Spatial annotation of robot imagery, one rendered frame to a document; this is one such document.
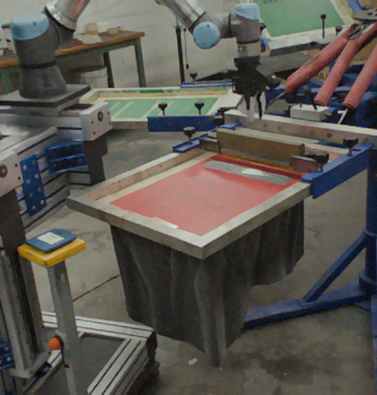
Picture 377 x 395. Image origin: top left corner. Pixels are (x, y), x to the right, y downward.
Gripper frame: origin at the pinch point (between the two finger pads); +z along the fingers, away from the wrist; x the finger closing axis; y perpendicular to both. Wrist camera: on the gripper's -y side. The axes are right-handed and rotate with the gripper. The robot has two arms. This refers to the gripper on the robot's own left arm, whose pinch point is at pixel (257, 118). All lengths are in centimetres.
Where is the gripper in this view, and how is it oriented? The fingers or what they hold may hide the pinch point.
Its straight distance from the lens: 208.1
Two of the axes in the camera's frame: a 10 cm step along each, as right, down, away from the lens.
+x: -6.8, 3.6, -6.4
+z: 1.1, 9.1, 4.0
